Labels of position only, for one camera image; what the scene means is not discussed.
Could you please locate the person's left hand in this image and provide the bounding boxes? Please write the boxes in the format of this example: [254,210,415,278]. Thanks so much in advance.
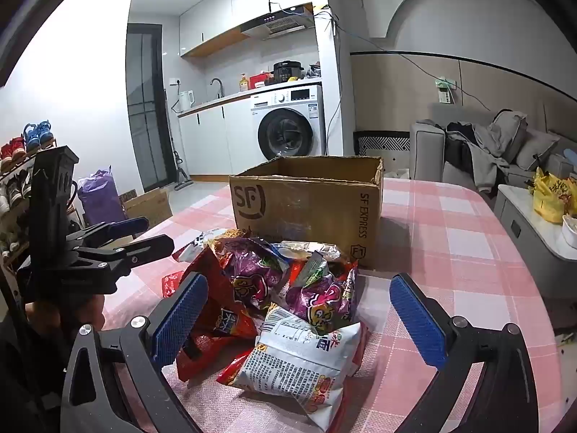
[25,295,105,339]

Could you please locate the white red-edged snack packet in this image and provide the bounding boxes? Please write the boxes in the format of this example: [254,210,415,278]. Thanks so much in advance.
[216,304,368,431]

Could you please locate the grey sofa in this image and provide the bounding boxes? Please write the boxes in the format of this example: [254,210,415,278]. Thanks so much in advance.
[409,101,577,190]

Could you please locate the brown cardboard box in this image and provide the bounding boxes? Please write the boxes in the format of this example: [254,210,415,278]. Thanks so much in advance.
[229,156,385,269]

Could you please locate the white bowl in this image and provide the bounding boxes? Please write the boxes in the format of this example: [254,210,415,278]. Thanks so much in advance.
[561,215,577,249]

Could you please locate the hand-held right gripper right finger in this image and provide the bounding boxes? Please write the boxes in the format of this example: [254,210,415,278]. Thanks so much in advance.
[389,273,540,433]

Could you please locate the white lower kitchen cabinets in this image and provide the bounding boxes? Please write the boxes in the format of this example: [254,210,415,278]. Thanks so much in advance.
[177,99,260,176]

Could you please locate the shoe rack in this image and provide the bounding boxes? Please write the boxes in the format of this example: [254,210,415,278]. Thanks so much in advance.
[0,140,59,267]

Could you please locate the white kitchen cabinets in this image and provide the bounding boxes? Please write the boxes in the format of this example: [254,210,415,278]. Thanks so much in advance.
[179,0,323,58]
[177,99,260,176]

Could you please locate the purple plastic bag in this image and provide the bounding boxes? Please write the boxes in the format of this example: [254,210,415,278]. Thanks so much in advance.
[78,167,127,228]

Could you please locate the white upper kitchen cabinets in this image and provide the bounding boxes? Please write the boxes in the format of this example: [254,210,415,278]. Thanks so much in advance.
[179,0,323,58]

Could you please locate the white coffee table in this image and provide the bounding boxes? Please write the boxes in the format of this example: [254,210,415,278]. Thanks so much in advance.
[493,184,577,276]

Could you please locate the red shoes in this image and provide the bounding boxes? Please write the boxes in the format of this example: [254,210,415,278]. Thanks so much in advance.
[0,136,26,161]

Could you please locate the small red snack packet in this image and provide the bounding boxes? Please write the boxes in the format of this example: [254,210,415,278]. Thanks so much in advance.
[161,271,186,299]

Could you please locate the black white patterned panel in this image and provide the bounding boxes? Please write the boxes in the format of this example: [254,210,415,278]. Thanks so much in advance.
[353,131,411,176]

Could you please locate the grey pillow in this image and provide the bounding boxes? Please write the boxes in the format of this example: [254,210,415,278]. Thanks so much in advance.
[491,109,528,163]
[516,128,562,172]

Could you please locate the black pressure cooker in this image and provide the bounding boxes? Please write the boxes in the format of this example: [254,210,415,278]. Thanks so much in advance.
[273,60,304,83]

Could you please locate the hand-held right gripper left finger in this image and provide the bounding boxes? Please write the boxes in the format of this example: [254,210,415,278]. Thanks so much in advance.
[60,272,209,433]

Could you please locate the floor mop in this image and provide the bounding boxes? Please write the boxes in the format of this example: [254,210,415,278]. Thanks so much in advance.
[163,88,194,190]

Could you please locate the white washing machine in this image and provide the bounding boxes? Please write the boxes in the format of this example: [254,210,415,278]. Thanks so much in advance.
[251,85,327,162]

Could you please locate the wall socket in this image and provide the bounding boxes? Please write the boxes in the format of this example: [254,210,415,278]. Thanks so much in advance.
[435,76,457,104]

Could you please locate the cardboard box on floor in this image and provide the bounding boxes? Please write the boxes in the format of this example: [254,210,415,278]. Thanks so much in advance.
[122,188,173,231]

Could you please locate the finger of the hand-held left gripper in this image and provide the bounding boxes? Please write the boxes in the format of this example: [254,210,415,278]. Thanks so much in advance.
[67,216,150,246]
[74,233,175,280]

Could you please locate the blue shoes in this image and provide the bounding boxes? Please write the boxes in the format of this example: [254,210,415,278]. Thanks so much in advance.
[23,120,51,152]

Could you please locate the black framed glass door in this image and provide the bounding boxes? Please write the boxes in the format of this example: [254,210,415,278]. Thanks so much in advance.
[126,23,176,192]

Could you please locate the pale wafer packet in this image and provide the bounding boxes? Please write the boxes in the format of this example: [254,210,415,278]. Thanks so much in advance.
[270,240,343,262]

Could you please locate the large red snack packet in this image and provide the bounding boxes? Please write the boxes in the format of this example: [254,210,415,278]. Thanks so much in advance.
[176,246,267,382]

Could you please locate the pink checkered tablecloth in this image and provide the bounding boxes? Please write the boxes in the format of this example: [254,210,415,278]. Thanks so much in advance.
[97,176,560,433]

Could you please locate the pile of clothes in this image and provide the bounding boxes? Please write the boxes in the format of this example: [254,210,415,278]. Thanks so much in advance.
[444,121,510,192]

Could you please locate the range hood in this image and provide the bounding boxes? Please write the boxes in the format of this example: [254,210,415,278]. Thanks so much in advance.
[240,4,314,39]

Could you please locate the purple snack packet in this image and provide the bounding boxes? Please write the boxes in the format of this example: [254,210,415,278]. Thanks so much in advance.
[212,237,294,312]
[275,250,359,330]

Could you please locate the fried noodle snack packet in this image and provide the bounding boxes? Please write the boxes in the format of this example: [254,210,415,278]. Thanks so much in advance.
[173,229,253,262]

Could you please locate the yellow plastic bag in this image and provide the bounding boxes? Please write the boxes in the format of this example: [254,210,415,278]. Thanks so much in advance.
[533,167,577,223]

